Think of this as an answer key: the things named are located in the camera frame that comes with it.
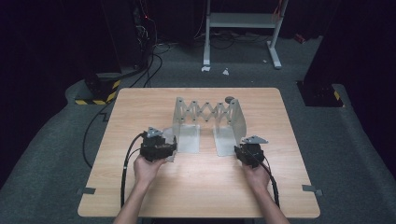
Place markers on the person's right hand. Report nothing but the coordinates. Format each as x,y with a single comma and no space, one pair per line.
257,177

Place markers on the black yellow striped base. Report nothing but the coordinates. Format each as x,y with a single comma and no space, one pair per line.
317,95
99,90

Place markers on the white paper scrap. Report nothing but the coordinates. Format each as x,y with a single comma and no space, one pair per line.
225,72
205,68

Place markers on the grey tape piece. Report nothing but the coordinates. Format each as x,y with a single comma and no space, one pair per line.
309,188
88,190

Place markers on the red floor object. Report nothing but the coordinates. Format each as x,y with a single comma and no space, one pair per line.
299,38

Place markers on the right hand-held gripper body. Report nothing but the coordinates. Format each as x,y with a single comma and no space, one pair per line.
252,154

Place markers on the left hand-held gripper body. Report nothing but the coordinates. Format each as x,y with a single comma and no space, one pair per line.
154,149

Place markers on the person's left hand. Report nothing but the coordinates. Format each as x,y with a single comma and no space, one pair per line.
146,171

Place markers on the white metal stand frame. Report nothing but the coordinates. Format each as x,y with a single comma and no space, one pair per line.
239,20

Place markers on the expandable metal bookend rack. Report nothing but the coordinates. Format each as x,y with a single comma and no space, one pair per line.
190,140

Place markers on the grey round table grommet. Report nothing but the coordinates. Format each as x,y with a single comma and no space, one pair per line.
229,99

